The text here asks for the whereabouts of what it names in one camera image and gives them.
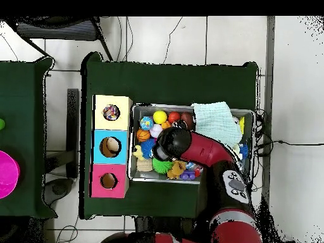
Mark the green spiky ball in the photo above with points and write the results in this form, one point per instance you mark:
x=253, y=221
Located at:
x=162, y=166

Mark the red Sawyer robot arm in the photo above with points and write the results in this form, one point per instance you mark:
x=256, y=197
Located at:
x=207, y=152

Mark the orange ball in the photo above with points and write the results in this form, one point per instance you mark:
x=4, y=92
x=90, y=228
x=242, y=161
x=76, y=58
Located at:
x=174, y=117

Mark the blue spiky toy yellow horns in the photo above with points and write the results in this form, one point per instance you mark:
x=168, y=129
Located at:
x=146, y=148

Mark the dark green side tablecloth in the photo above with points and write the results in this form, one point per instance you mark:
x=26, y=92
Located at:
x=22, y=101

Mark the small green object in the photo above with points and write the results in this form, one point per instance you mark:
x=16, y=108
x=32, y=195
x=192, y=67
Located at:
x=1, y=124

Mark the brown plush toy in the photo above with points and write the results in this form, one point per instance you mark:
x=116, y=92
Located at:
x=176, y=170

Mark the yellow ball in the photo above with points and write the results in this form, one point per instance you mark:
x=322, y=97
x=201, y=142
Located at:
x=160, y=117

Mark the black mesh chair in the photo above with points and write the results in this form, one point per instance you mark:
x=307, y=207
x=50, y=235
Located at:
x=58, y=30

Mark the mint green waffle cloth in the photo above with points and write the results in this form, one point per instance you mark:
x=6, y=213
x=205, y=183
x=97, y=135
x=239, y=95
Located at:
x=217, y=121

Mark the wooden box with three holes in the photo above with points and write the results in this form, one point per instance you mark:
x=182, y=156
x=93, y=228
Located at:
x=119, y=172

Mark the white baseball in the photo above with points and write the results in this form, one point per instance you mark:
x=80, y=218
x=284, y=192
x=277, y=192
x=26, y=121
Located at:
x=155, y=129

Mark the dark grey oval base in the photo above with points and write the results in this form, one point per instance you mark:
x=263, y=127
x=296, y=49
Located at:
x=59, y=188

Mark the colourful spotted cloth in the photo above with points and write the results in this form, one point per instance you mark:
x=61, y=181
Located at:
x=111, y=112

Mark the globe print ball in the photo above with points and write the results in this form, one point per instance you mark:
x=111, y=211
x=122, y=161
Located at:
x=146, y=123

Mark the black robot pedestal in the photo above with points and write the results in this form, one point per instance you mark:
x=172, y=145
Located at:
x=162, y=224

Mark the small basketball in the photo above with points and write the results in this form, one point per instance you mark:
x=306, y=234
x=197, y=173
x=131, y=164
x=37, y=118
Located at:
x=143, y=135

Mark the pink round disc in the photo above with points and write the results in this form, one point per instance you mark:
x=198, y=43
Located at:
x=7, y=174

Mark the brown football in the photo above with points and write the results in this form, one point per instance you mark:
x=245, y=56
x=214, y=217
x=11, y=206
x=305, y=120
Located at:
x=188, y=118

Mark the black upright panel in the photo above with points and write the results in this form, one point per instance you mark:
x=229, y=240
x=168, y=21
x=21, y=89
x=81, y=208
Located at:
x=72, y=114

